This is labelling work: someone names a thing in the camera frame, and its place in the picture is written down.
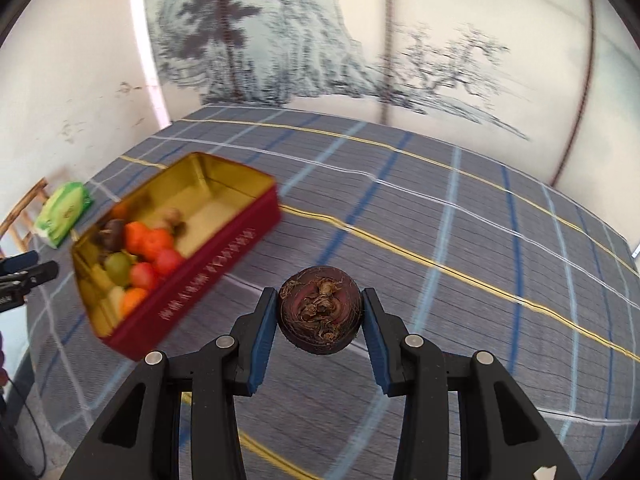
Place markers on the green round fruit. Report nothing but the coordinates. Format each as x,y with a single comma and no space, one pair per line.
117,266

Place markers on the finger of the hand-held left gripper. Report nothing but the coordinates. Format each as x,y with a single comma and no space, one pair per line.
20,261
35,274

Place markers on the green tissue packet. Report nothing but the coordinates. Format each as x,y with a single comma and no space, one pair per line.
62,212

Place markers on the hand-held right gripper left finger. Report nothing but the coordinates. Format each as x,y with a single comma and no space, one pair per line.
262,345

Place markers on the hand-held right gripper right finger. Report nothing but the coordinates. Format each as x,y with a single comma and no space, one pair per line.
377,345

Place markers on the grey plaid tablecloth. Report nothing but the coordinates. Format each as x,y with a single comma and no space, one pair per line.
450,240

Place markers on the red tomato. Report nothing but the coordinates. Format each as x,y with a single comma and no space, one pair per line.
167,261
144,276

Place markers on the landscape painted folding screen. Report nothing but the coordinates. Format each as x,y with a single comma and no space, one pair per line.
450,0

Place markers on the red and gold tin box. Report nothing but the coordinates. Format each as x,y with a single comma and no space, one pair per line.
220,265

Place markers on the round orange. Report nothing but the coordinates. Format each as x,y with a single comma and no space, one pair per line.
136,236
157,244

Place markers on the oval orange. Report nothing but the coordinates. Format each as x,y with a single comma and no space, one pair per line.
132,301

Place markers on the wooden chair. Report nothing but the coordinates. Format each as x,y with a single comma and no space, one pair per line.
22,215

